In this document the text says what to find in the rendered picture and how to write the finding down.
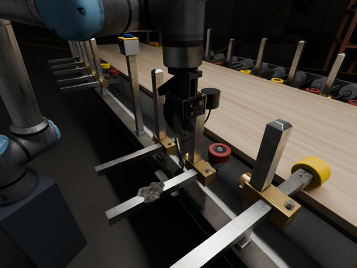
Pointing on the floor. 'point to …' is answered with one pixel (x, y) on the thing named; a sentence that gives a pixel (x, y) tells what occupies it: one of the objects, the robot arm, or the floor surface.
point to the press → (284, 33)
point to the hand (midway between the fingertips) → (178, 133)
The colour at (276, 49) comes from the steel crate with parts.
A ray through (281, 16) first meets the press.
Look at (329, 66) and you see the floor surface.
